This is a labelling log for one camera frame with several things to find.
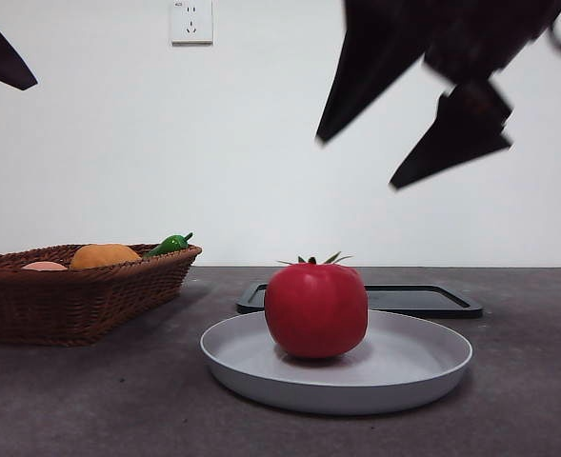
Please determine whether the yellow-orange potato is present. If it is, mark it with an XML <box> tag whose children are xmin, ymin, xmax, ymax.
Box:
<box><xmin>69</xmin><ymin>243</ymin><xmax>142</xmax><ymax>271</ymax></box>

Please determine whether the pink egg-shaped vegetable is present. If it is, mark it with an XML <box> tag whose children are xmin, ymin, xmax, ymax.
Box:
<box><xmin>21</xmin><ymin>260</ymin><xmax>69</xmax><ymax>272</ymax></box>

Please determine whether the green chili pepper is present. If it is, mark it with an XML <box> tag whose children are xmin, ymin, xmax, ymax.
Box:
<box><xmin>142</xmin><ymin>232</ymin><xmax>194</xmax><ymax>259</ymax></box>

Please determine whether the white wall power socket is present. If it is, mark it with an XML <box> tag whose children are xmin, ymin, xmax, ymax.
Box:
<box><xmin>170</xmin><ymin>0</ymin><xmax>214</xmax><ymax>47</ymax></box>

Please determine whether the brown wicker basket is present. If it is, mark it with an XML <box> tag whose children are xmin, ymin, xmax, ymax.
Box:
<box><xmin>0</xmin><ymin>243</ymin><xmax>203</xmax><ymax>348</ymax></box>

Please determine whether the grey round plate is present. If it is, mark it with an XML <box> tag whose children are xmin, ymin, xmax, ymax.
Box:
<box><xmin>199</xmin><ymin>308</ymin><xmax>474</xmax><ymax>417</ymax></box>

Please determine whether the red tomato with green calyx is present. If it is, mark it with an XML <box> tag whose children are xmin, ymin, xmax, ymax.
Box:
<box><xmin>264</xmin><ymin>250</ymin><xmax>370</xmax><ymax>360</ymax></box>

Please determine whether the dark rectangular tray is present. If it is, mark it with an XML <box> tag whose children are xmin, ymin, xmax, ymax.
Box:
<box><xmin>235</xmin><ymin>283</ymin><xmax>484</xmax><ymax>320</ymax></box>

